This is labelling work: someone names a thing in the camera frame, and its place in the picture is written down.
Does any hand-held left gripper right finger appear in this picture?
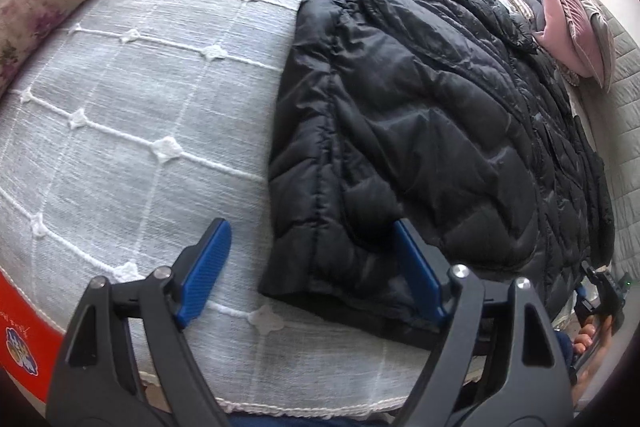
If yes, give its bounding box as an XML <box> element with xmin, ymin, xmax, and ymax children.
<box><xmin>392</xmin><ymin>219</ymin><xmax>576</xmax><ymax>427</ymax></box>

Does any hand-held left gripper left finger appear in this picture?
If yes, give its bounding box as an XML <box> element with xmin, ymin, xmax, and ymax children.
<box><xmin>46</xmin><ymin>218</ymin><xmax>233</xmax><ymax>427</ymax></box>

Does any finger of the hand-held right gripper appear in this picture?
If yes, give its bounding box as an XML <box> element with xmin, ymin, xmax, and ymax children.
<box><xmin>580</xmin><ymin>259</ymin><xmax>608</xmax><ymax>284</ymax></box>
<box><xmin>574</xmin><ymin>284</ymin><xmax>600</xmax><ymax>324</ymax></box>

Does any black thin quilted jacket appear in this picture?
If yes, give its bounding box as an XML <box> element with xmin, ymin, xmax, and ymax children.
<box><xmin>257</xmin><ymin>0</ymin><xmax>616</xmax><ymax>350</ymax></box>

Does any person's right hand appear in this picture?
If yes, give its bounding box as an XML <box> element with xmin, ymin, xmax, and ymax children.
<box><xmin>570</xmin><ymin>324</ymin><xmax>608</xmax><ymax>408</ymax></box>

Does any grey quilted headboard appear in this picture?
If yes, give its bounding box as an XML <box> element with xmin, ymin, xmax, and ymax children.
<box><xmin>575</xmin><ymin>2</ymin><xmax>640</xmax><ymax>288</ymax></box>

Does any white grid bedspread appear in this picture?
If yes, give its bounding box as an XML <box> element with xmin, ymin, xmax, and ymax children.
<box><xmin>0</xmin><ymin>0</ymin><xmax>621</xmax><ymax>414</ymax></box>

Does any red printed box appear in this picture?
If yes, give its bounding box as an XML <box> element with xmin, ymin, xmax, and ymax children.
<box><xmin>0</xmin><ymin>271</ymin><xmax>68</xmax><ymax>408</ymax></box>

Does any grey and pink pillow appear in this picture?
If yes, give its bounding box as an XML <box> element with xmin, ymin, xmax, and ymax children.
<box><xmin>557</xmin><ymin>0</ymin><xmax>617</xmax><ymax>88</ymax></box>

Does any pink velvet pillow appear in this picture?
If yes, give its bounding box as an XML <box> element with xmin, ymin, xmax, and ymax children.
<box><xmin>529</xmin><ymin>0</ymin><xmax>613</xmax><ymax>92</ymax></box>

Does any pink and grey folded quilt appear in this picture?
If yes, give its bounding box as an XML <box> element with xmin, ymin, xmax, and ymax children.
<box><xmin>487</xmin><ymin>0</ymin><xmax>591</xmax><ymax>78</ymax></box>

